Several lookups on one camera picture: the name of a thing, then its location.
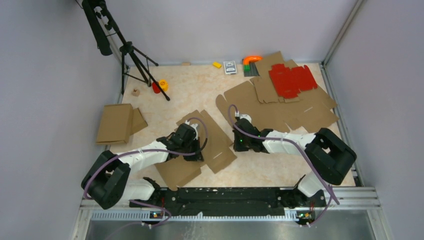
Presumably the small wooden cube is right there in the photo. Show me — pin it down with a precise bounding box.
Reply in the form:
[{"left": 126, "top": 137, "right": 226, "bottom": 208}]
[{"left": 131, "top": 88, "right": 141, "bottom": 97}]

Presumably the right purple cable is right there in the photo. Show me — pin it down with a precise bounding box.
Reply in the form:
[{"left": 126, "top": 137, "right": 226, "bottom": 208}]
[{"left": 227, "top": 104, "right": 340, "bottom": 228}]

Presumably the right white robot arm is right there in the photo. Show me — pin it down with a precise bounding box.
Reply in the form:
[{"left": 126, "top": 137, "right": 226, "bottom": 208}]
[{"left": 231, "top": 111, "right": 357, "bottom": 206}]

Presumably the purple cable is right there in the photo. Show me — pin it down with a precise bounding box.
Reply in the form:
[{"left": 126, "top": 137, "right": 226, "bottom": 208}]
[
  {"left": 227, "top": 104, "right": 340, "bottom": 228},
  {"left": 82, "top": 117, "right": 209, "bottom": 228}
]

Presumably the yellow round toy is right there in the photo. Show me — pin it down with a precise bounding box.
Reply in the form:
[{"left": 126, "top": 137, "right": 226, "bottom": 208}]
[{"left": 158, "top": 79, "right": 169, "bottom": 92}]

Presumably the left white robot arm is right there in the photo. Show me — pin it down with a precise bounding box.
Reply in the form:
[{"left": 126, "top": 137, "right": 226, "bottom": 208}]
[{"left": 81, "top": 120, "right": 209, "bottom": 210}]

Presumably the small brown cardboard blank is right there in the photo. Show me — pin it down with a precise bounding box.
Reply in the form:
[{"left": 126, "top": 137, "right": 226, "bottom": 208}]
[{"left": 250, "top": 76, "right": 301, "bottom": 104}]

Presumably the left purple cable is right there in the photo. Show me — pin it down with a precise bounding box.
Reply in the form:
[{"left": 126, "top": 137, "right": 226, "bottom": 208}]
[{"left": 82, "top": 117, "right": 209, "bottom": 228}]

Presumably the folded brown cardboard box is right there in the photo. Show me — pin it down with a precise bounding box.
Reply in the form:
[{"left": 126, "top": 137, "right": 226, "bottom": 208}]
[{"left": 95, "top": 103, "right": 148, "bottom": 145}]

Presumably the grey lego base plate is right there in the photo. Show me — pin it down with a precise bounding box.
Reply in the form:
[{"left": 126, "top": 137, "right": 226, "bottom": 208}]
[{"left": 243, "top": 62, "right": 259, "bottom": 77}]

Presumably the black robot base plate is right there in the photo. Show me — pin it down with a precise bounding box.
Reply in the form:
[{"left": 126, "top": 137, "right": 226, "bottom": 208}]
[{"left": 145, "top": 187, "right": 327, "bottom": 219}]

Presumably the brown cardboard box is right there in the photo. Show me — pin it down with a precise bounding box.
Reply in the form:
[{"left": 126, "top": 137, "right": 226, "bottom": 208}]
[
  {"left": 154, "top": 109, "right": 238, "bottom": 192},
  {"left": 95, "top": 103, "right": 148, "bottom": 145}
]

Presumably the orange horseshoe toy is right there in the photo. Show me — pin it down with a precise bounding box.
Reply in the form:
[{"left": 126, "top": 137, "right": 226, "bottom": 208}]
[{"left": 242, "top": 55, "right": 263, "bottom": 66}]

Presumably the black camera tripod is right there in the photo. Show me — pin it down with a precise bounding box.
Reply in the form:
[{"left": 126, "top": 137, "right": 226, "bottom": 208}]
[{"left": 77, "top": 0, "right": 171, "bottom": 101}]

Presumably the large brown cardboard sheet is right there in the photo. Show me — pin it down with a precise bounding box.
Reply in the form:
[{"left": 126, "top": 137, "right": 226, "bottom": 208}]
[{"left": 215, "top": 51, "right": 339, "bottom": 133}]

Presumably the playing card deck box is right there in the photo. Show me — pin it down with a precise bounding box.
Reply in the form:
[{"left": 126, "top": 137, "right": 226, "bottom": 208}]
[{"left": 223, "top": 60, "right": 237, "bottom": 75}]

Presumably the yellow small block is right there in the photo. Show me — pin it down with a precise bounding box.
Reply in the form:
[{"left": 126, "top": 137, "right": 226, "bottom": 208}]
[{"left": 212, "top": 61, "right": 222, "bottom": 69}]

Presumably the red flat cardboard blank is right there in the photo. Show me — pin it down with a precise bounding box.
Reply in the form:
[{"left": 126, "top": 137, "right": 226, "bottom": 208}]
[{"left": 268, "top": 63, "right": 318, "bottom": 99}]

